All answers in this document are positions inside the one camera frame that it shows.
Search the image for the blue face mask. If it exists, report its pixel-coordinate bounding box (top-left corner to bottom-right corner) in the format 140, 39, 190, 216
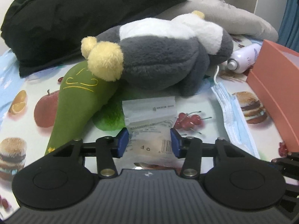
211, 66, 260, 159

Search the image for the pink cardboard box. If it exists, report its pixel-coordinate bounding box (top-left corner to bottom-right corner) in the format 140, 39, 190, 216
246, 40, 299, 152

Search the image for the blue curtain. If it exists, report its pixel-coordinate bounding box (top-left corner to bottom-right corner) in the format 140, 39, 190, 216
278, 0, 299, 52

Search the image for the white spray bottle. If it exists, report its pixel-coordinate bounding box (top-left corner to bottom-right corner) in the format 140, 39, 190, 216
227, 43, 261, 74

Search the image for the black jacket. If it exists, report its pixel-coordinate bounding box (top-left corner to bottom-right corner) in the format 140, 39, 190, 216
1, 0, 187, 77

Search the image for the green long plush snake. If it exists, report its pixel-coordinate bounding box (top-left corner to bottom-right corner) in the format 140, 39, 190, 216
45, 61, 119, 154

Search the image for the clear plastic packet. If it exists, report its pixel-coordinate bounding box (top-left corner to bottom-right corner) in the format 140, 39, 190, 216
122, 96, 182, 168

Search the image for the grey penguin plush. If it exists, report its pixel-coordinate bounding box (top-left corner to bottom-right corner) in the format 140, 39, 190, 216
81, 11, 234, 97

